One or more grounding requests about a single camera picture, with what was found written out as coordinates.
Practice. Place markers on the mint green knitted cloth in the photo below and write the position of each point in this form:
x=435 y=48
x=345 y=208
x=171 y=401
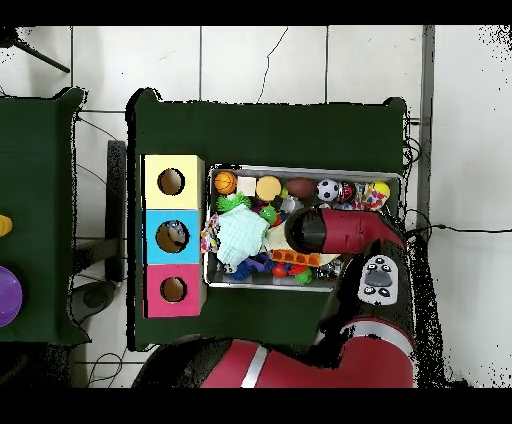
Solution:
x=242 y=234

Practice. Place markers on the clear packet with blue label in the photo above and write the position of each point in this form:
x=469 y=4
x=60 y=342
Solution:
x=176 y=232

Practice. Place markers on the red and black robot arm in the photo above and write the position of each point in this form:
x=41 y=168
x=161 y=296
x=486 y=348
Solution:
x=348 y=232

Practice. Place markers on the wooden box with three holes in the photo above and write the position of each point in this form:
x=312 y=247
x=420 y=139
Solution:
x=192 y=248

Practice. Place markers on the orange foam disc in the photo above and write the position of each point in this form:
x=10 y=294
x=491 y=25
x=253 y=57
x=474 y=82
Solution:
x=268 y=188

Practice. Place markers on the plain wooden cube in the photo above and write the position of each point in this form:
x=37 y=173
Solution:
x=246 y=186

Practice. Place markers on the green spiky ball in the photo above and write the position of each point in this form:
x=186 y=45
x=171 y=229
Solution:
x=230 y=202

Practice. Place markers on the orange toy basketball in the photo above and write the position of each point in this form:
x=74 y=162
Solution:
x=225 y=182

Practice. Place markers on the brown toy football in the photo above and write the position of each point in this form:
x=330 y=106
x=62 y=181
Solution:
x=300 y=188

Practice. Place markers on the orange plastic building block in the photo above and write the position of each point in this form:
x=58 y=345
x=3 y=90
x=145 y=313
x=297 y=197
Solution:
x=296 y=258

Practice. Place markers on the black and white soccer ball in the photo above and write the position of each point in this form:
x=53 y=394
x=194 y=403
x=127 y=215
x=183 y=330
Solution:
x=328 y=190

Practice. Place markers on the dark green tablecloth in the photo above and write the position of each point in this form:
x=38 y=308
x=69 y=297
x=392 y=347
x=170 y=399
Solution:
x=260 y=136

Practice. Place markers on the yellow smiley ball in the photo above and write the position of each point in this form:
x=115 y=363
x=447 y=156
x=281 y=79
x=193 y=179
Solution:
x=380 y=189

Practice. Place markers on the black flat panel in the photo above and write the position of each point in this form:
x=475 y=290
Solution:
x=116 y=200

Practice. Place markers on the grey round base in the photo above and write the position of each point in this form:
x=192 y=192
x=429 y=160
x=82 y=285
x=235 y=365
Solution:
x=94 y=298

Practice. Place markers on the neighbouring green table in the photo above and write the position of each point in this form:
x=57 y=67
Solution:
x=36 y=240

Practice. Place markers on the yellow round object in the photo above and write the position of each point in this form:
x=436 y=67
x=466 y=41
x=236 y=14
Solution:
x=4 y=226

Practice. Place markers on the purple ball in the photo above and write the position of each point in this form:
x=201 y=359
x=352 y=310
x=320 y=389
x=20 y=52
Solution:
x=8 y=296

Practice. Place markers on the black tripod leg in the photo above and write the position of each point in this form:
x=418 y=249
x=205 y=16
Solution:
x=40 y=58

